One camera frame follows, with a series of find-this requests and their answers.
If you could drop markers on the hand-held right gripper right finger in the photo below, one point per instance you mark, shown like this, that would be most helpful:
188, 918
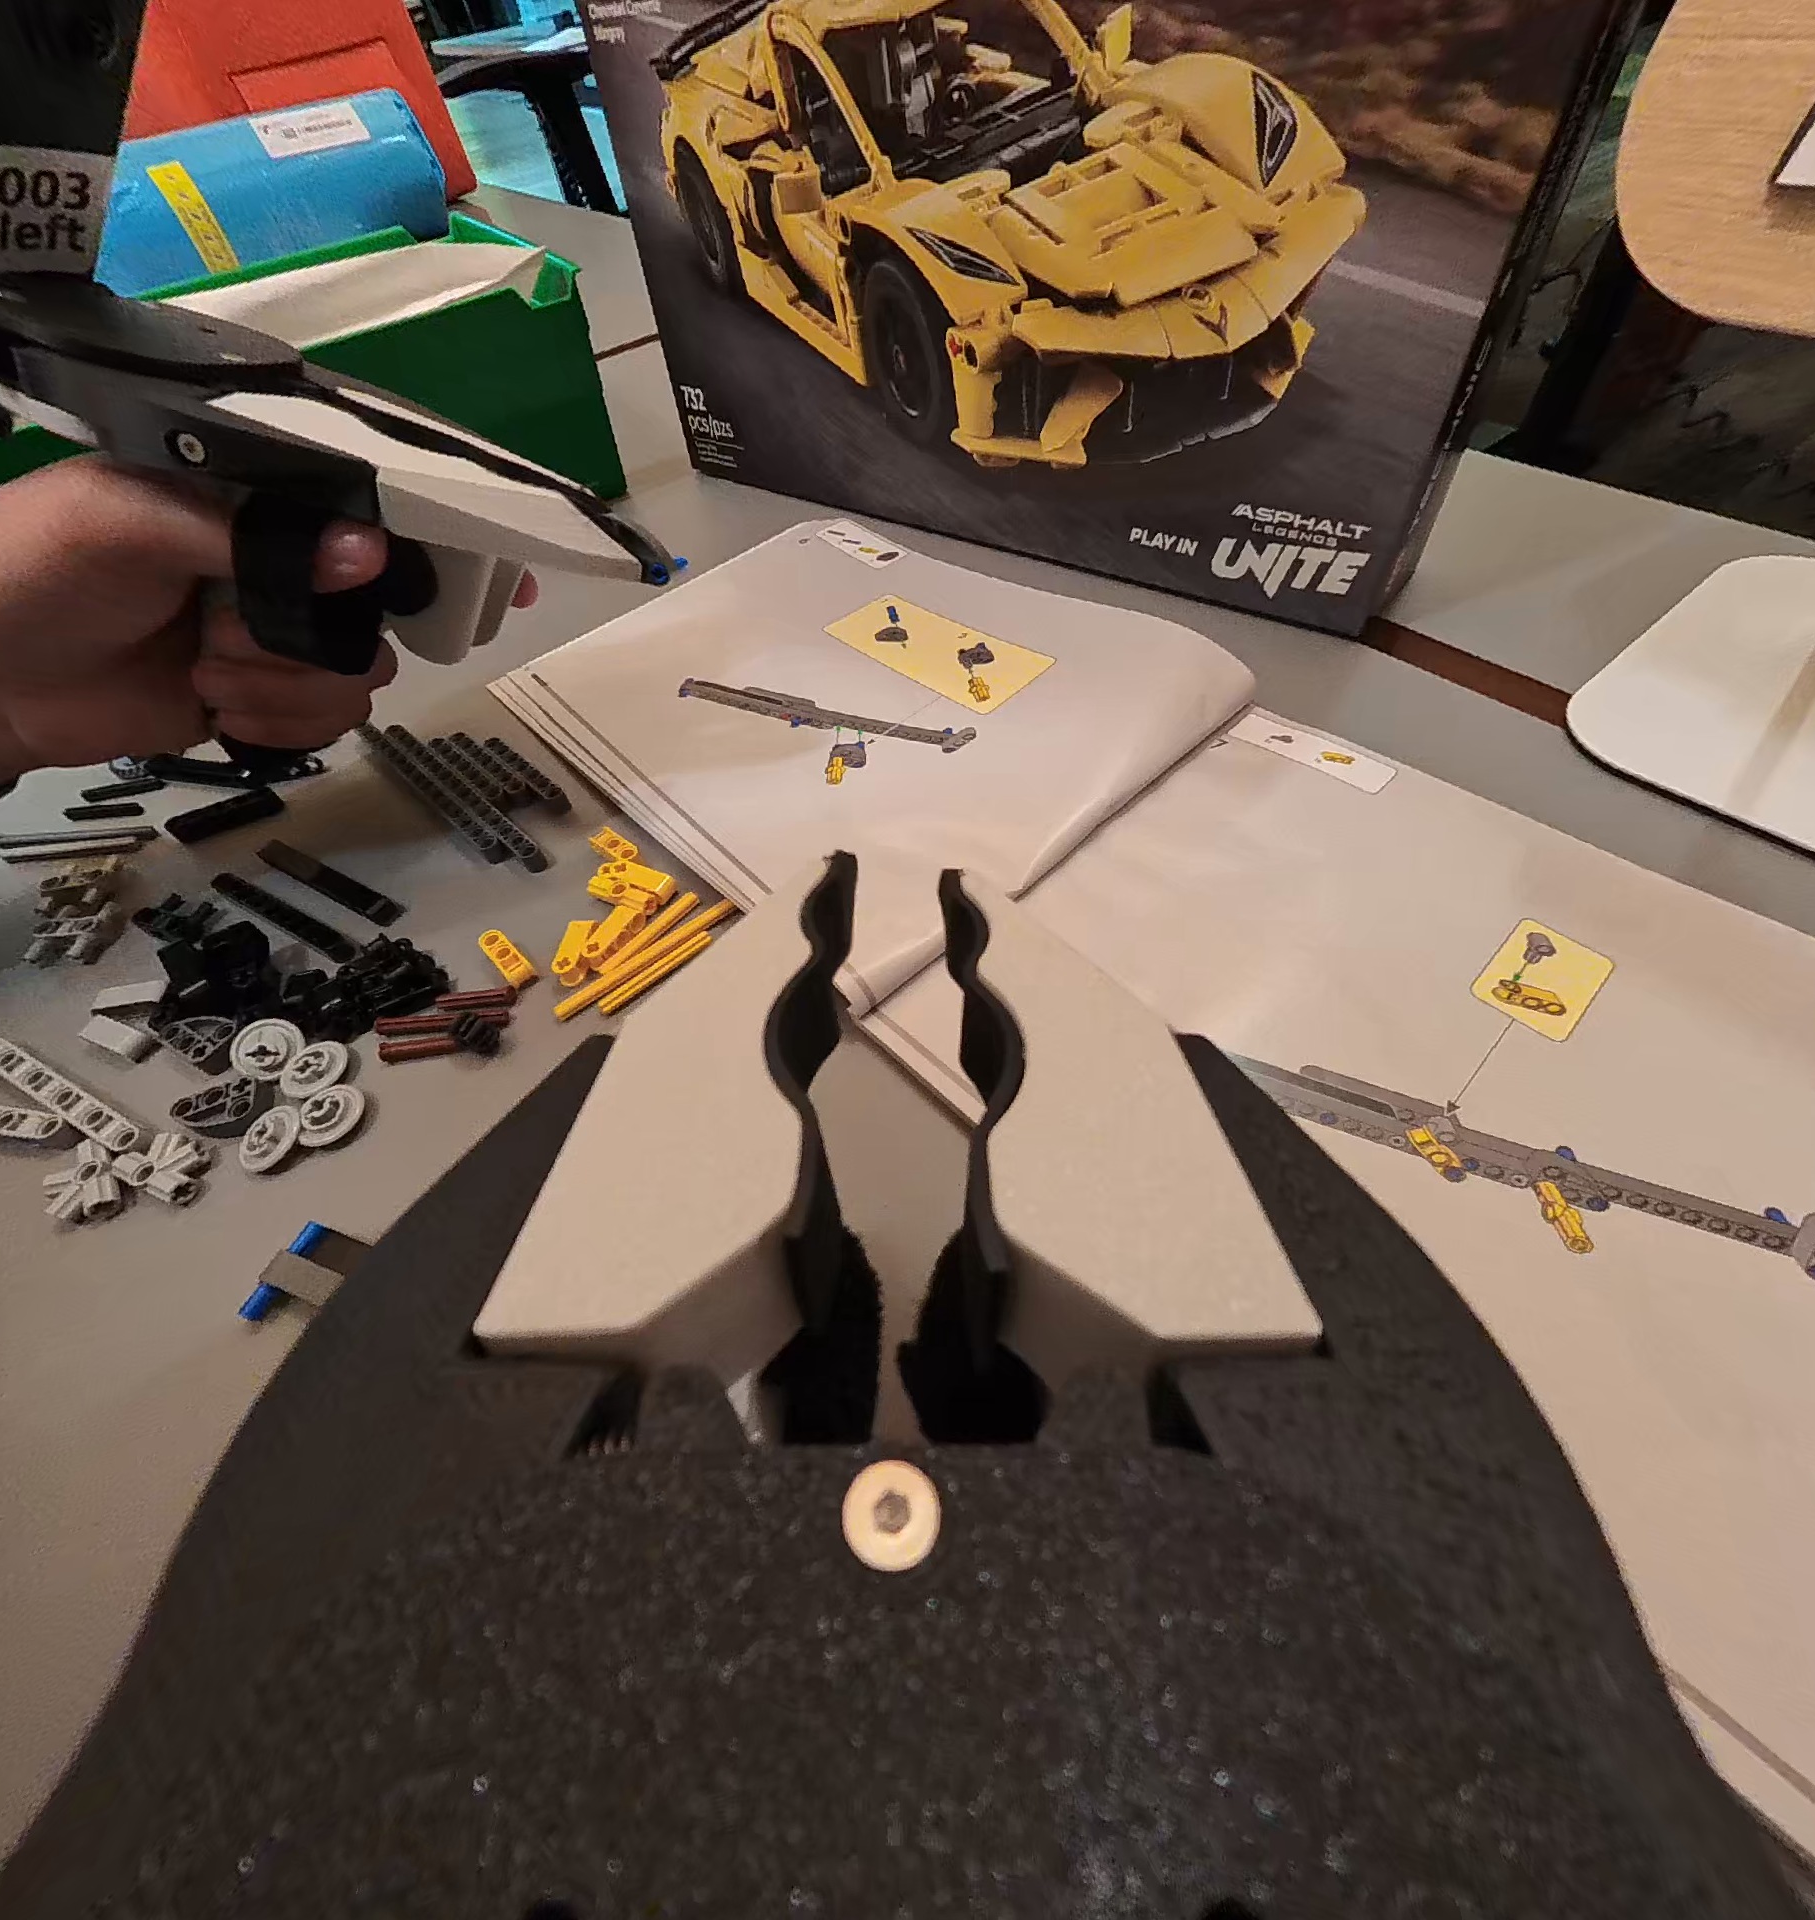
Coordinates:
1147, 1200

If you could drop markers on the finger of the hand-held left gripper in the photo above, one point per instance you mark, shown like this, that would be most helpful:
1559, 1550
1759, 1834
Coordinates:
456, 441
503, 516

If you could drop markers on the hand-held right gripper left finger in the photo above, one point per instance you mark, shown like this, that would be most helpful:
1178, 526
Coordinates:
636, 1200

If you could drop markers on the grey and black lego beam assembly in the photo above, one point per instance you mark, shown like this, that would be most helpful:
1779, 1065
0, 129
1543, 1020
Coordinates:
299, 1272

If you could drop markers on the pile of yellow lego pieces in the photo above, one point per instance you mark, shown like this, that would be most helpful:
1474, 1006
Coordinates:
623, 929

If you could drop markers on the row of dark grey lego beams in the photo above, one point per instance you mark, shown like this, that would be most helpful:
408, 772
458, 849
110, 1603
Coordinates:
465, 795

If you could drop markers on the lego instruction booklet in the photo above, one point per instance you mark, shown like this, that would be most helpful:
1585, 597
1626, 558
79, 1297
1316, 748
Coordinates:
1222, 899

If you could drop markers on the pile of black lego connectors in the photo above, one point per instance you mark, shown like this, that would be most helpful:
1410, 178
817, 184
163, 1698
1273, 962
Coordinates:
375, 984

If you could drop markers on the pile of grey lego discs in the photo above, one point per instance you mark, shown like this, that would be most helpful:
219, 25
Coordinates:
299, 1093

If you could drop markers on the black lego beam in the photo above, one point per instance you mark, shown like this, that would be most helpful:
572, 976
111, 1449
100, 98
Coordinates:
285, 918
330, 883
224, 812

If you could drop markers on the dark grey lego connector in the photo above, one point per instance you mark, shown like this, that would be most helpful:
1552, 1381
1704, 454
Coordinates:
219, 1107

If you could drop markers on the light grey lego piece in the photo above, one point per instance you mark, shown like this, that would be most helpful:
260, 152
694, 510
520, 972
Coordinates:
91, 1189
173, 1170

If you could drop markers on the tan lego connector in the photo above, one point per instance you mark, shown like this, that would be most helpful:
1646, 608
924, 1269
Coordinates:
76, 907

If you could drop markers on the lego box with yellow car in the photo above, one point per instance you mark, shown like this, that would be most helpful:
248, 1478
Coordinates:
1147, 300

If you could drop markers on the person's left hand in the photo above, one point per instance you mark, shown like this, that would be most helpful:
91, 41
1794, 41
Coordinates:
82, 629

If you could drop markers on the green plastic bin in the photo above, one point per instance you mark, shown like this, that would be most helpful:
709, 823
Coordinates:
474, 374

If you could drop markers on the white paper in bin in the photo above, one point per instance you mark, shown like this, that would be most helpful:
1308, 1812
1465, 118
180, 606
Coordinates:
366, 285

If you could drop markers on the light blue roll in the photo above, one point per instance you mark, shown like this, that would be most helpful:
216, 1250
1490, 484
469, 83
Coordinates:
278, 180

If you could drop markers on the orange bag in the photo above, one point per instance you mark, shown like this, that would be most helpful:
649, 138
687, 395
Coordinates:
291, 45

